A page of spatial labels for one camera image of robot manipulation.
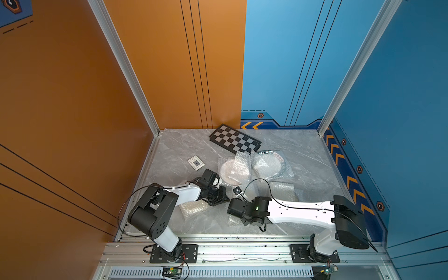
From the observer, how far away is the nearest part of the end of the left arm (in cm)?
75

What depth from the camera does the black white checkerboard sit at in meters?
1.08

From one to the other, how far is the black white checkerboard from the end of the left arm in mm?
286
